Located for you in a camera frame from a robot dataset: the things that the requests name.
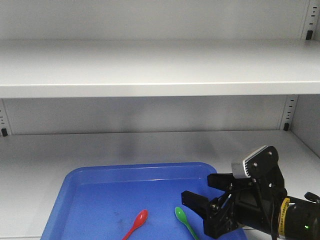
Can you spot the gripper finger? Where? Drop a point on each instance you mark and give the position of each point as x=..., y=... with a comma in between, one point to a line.
x=199, y=204
x=221, y=181

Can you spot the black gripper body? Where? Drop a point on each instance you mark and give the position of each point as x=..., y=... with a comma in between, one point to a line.
x=256, y=202

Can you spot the green plastic spoon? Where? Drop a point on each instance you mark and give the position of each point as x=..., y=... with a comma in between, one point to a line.
x=181, y=216

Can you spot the red plastic spoon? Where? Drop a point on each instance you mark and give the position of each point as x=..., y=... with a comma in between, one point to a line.
x=138, y=222

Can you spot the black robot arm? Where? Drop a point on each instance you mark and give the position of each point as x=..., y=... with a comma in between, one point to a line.
x=299, y=219

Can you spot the upper grey cabinet shelf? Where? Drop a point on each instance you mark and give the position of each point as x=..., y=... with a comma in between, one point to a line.
x=157, y=68

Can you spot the black shelf clip right lower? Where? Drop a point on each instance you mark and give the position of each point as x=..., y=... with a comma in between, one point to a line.
x=286, y=126

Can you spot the black shelf clip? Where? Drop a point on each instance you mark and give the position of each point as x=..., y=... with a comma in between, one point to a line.
x=4, y=132
x=286, y=126
x=309, y=35

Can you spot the blue plastic tray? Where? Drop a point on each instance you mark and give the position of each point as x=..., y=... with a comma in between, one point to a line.
x=102, y=202

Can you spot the black shelf clip right upper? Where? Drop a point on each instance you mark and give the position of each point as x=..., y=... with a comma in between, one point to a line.
x=309, y=35

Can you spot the black shelf clip left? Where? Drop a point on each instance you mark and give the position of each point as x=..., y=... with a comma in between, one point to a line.
x=4, y=132

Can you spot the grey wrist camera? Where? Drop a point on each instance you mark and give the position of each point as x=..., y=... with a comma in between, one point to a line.
x=240, y=168

